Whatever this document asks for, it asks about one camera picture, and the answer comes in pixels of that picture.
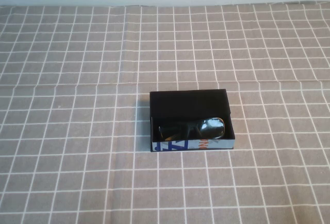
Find black-framed glasses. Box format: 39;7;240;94
157;117;226;142

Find black glasses case, printed side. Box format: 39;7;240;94
149;89;237;152

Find grey white-grid tablecloth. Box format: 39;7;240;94
0;0;330;224

